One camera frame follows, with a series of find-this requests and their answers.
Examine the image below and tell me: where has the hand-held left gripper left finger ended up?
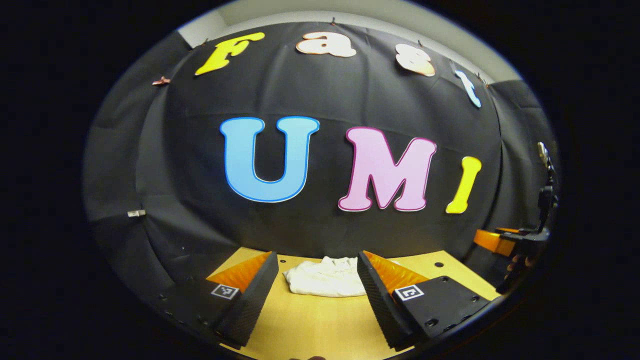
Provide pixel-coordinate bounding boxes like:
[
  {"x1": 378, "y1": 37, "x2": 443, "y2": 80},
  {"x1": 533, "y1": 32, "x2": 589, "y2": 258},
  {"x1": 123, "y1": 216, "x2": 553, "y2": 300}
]
[{"x1": 157, "y1": 250, "x2": 280, "y2": 349}]

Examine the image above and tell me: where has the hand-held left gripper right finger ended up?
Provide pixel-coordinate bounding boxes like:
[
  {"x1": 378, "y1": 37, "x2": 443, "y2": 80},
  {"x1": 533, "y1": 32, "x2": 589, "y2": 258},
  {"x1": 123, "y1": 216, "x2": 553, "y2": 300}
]
[{"x1": 356, "y1": 250, "x2": 492, "y2": 352}]

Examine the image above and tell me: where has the cream white sweatshirt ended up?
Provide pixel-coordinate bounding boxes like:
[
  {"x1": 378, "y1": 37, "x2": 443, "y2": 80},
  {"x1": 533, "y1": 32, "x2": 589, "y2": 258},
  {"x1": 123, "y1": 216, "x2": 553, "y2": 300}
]
[{"x1": 283, "y1": 256, "x2": 401, "y2": 298}]

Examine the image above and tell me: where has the black backdrop cloth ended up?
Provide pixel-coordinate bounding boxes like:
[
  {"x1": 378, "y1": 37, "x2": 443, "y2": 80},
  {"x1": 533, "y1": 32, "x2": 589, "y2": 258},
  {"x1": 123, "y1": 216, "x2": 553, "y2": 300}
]
[{"x1": 82, "y1": 20, "x2": 560, "y2": 301}]

